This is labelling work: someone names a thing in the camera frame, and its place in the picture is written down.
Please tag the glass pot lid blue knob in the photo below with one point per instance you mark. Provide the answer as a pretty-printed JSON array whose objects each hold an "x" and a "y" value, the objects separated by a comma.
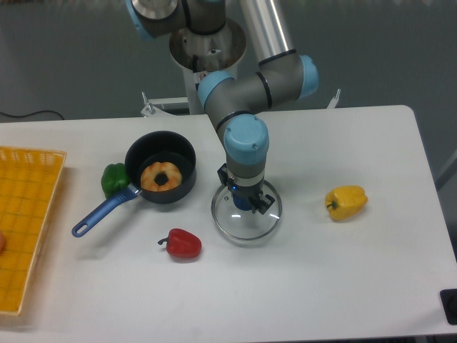
[{"x": 245, "y": 226}]

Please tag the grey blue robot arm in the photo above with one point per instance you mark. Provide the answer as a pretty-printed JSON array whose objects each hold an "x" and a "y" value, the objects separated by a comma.
[{"x": 244, "y": 136}]

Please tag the red toy bell pepper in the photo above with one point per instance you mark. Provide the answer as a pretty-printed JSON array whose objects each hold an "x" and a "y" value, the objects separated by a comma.
[{"x": 182, "y": 244}]

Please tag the black device at table edge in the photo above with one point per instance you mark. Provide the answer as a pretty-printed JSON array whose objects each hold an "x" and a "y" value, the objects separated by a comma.
[{"x": 449, "y": 302}]

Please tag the yellow woven basket tray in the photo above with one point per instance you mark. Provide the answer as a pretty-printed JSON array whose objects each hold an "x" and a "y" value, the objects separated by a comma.
[{"x": 29, "y": 180}]

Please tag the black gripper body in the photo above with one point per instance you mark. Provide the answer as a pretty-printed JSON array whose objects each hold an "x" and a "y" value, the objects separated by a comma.
[{"x": 245, "y": 187}]

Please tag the green toy bell pepper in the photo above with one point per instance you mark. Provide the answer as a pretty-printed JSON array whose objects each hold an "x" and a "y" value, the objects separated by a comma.
[{"x": 114, "y": 179}]

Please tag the glazed toy donut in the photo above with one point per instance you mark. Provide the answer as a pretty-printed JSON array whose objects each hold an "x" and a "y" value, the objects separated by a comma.
[{"x": 161, "y": 177}]

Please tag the yellow toy bell pepper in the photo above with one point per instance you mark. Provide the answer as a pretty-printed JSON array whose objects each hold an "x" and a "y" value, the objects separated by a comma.
[{"x": 345, "y": 201}]

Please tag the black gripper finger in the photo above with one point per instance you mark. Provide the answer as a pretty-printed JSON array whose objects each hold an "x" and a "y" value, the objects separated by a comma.
[
  {"x": 261, "y": 203},
  {"x": 225, "y": 178}
]

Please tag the black saucepan blue handle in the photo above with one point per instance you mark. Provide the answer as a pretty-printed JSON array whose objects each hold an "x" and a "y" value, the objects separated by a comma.
[{"x": 158, "y": 146}]

